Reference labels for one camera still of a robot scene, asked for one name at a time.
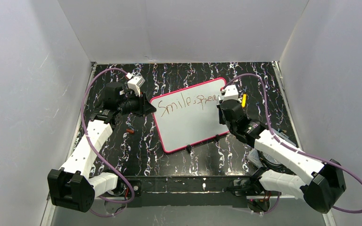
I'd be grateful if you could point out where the pink framed whiteboard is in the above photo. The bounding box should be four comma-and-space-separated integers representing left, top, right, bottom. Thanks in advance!
150, 78, 229, 153

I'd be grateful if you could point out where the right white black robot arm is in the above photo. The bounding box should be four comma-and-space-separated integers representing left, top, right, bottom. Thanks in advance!
217, 99, 346, 214

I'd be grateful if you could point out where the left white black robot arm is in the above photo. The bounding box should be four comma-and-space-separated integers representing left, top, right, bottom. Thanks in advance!
47, 81, 156, 212

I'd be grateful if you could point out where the yellow marker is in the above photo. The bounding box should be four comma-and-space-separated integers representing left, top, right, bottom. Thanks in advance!
241, 94, 247, 108

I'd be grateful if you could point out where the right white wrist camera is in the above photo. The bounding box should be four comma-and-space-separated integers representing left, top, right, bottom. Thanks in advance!
219, 85, 239, 103

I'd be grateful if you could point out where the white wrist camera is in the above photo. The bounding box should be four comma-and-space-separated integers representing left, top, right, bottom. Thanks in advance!
219, 85, 239, 103
126, 73, 145, 97

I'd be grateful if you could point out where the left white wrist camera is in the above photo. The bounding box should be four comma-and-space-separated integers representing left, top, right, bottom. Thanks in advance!
126, 73, 145, 97

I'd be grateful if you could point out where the aluminium rail frame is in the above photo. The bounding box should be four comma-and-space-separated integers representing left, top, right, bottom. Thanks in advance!
48, 73, 339, 214

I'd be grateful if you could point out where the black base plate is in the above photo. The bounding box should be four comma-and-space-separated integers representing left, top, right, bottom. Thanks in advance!
127, 176, 268, 208

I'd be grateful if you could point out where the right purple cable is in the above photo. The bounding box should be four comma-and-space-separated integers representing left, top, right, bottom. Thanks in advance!
221, 73, 362, 214

